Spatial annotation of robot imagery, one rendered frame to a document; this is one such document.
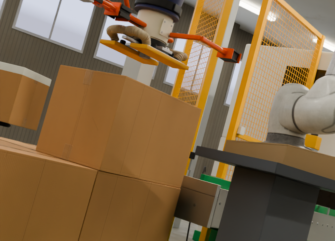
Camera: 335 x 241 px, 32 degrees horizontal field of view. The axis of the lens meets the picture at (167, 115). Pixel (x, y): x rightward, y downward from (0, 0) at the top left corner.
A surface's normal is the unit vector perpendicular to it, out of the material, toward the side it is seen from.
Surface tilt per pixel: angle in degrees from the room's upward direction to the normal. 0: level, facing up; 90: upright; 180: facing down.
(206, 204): 90
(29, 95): 90
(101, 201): 90
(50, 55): 90
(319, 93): 74
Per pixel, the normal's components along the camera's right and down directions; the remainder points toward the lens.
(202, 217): -0.58, -0.22
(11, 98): -0.27, -0.15
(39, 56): 0.53, 0.07
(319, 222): 0.77, 0.16
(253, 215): -0.81, -0.26
